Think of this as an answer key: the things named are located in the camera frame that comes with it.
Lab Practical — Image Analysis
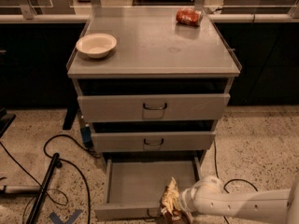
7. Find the bottom grey drawer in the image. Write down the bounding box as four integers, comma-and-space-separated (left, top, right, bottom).
94, 156, 201, 220

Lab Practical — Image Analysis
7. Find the brown chip bag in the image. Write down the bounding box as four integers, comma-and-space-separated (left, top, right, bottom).
160, 177, 191, 224

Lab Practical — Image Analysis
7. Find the middle grey drawer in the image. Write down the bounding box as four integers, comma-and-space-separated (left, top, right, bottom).
92, 132, 215, 153

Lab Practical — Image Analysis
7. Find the red soda can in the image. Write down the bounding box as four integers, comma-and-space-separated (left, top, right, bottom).
176, 8, 203, 26

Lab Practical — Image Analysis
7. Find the blue power adapter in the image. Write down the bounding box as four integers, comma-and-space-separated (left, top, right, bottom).
80, 127, 93, 148

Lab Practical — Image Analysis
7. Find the black cable on floor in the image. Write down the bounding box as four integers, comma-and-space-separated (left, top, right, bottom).
0, 133, 101, 224
213, 140, 260, 224

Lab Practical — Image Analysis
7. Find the black cable on left floor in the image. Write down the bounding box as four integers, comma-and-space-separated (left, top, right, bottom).
0, 133, 101, 224

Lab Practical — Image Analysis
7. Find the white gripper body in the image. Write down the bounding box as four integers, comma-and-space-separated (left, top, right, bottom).
178, 175, 223, 215

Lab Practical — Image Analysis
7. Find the white tube on floor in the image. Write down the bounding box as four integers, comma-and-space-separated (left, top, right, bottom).
0, 185, 39, 194

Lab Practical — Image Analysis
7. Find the grey drawer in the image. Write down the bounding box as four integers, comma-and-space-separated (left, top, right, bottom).
94, 156, 201, 220
78, 94, 230, 122
92, 132, 215, 153

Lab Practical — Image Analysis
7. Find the top grey drawer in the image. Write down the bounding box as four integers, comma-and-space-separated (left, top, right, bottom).
78, 94, 230, 122

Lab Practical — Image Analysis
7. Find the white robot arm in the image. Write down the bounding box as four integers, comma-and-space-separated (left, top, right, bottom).
178, 175, 299, 224

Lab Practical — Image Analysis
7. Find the black cable on right floor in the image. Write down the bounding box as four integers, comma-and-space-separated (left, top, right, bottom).
213, 140, 260, 224

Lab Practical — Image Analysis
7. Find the grey drawer cabinet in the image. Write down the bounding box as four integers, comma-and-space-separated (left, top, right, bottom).
65, 6, 243, 173

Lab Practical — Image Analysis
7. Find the black bar on floor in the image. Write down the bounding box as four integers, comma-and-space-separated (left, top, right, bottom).
26, 153, 60, 224

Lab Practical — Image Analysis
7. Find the white bowl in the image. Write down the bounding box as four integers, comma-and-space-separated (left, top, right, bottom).
76, 34, 117, 59

